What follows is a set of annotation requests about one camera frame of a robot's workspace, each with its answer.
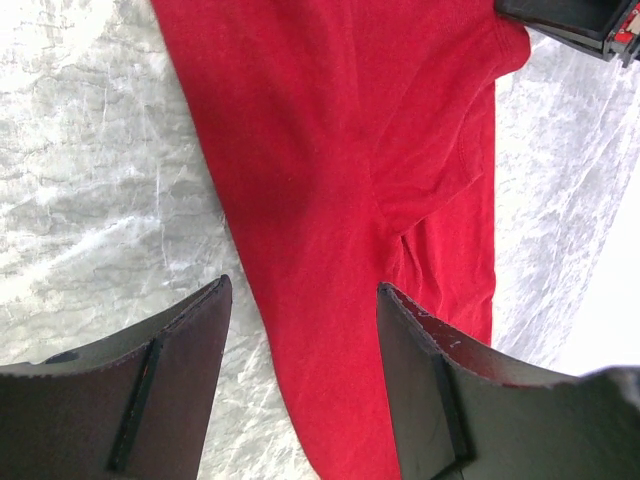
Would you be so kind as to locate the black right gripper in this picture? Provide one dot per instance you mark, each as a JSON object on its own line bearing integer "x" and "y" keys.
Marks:
{"x": 604, "y": 29}

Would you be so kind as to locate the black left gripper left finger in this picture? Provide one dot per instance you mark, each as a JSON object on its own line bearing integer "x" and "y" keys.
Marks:
{"x": 133, "y": 405}

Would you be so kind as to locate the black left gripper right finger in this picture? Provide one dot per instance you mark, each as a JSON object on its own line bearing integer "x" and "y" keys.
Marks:
{"x": 462, "y": 410}

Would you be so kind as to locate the red t shirt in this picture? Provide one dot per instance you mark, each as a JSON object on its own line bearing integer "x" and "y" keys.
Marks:
{"x": 350, "y": 143}

